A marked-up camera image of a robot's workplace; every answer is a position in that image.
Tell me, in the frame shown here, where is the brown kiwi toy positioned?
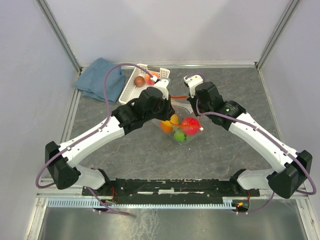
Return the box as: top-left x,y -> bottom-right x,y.
133,76 -> 145,88

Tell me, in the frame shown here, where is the yellow lemon toy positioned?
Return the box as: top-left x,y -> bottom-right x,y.
169,114 -> 179,127

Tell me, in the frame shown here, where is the clear zip top bag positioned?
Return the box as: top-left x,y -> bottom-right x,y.
152,96 -> 204,145

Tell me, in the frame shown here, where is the blue folded cloth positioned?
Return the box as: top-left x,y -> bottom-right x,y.
74,58 -> 126,103

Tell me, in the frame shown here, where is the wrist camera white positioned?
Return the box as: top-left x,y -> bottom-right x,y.
183,74 -> 205,98
150,75 -> 171,100

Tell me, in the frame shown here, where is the purple cable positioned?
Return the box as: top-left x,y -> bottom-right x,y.
184,72 -> 317,215
35,62 -> 158,216

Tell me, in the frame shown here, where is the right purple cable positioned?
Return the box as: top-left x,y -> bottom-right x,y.
184,72 -> 317,215

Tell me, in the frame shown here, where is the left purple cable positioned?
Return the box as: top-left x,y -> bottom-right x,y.
35,62 -> 158,216

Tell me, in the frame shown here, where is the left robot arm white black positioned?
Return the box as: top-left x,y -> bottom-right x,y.
45,87 -> 175,195

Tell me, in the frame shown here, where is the green watermelon toy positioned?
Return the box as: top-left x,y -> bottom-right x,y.
173,129 -> 186,143

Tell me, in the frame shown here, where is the light blue cable duct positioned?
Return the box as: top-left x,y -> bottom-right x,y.
47,198 -> 236,210

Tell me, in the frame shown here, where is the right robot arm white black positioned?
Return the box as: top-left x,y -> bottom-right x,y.
184,75 -> 313,199

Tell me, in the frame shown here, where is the white plastic basket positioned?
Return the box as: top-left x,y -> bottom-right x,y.
118,63 -> 170,105

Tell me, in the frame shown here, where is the peach fruit toy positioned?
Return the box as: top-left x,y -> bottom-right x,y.
144,71 -> 159,86

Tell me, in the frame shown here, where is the orange fruit toy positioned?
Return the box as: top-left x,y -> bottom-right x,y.
160,120 -> 173,134

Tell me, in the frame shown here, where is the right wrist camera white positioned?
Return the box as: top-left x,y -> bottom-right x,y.
183,74 -> 205,98

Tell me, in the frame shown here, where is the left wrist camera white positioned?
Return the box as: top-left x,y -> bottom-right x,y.
150,75 -> 171,100

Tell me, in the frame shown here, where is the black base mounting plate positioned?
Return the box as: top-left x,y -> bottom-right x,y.
94,178 -> 260,205

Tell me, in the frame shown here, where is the aluminium frame rail front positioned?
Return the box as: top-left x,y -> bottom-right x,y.
37,177 -> 309,201

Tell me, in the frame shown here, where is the red pomegranate toy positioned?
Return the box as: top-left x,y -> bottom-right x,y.
181,117 -> 201,136

